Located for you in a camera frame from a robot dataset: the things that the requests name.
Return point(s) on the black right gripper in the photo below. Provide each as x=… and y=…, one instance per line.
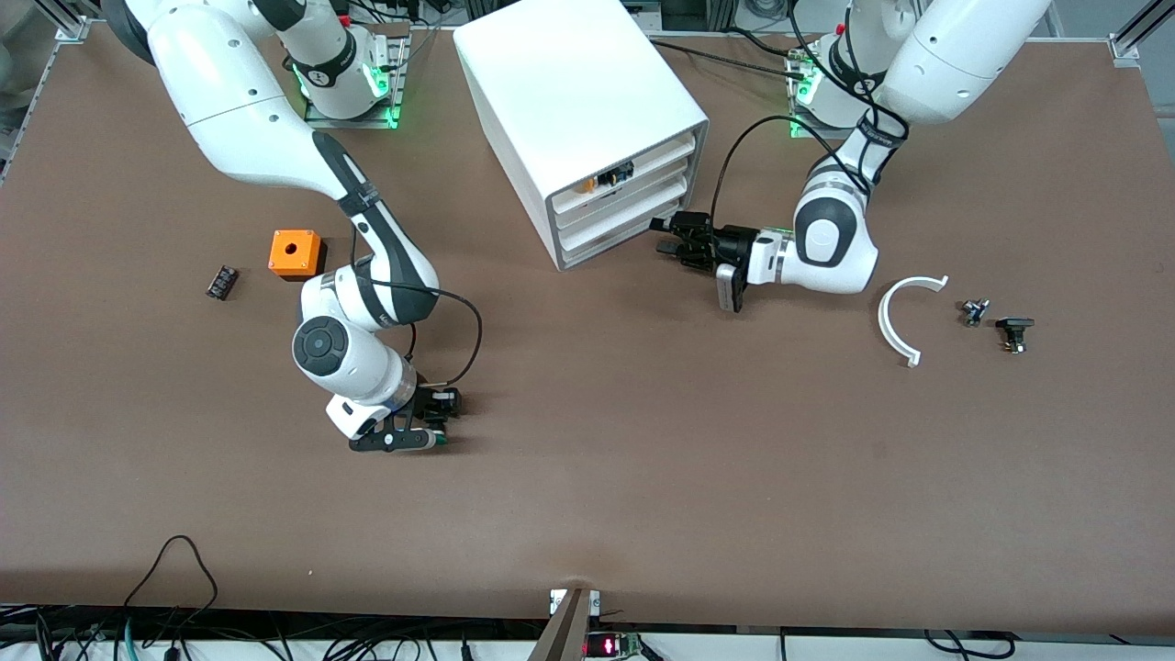
x=429, y=400

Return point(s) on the small metal switch part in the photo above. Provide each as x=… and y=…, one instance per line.
x=973, y=313

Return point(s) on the aluminium frame profile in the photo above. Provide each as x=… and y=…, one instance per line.
x=565, y=633

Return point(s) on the orange button enclosure box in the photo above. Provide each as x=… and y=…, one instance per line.
x=294, y=252

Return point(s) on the small black switch component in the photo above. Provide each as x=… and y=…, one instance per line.
x=1014, y=324

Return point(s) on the white drawer cabinet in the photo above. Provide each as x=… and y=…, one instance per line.
x=569, y=83

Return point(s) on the white curved plastic piece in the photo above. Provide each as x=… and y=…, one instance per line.
x=882, y=319

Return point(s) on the aluminium frame corner post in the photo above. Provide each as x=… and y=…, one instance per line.
x=69, y=23
x=1134, y=37

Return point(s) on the device with red light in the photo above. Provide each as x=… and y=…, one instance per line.
x=610, y=645

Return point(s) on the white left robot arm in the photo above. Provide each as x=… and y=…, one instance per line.
x=835, y=239

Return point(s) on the small black blue component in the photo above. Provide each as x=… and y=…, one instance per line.
x=615, y=173

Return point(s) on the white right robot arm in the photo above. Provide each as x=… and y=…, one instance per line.
x=239, y=101

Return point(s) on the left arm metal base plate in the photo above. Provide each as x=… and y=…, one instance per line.
x=810, y=132

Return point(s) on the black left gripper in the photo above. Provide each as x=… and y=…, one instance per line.
x=732, y=245

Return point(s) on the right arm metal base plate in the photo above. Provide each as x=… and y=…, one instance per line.
x=353, y=123

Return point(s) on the black cylindrical capacitor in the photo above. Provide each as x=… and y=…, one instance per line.
x=222, y=282

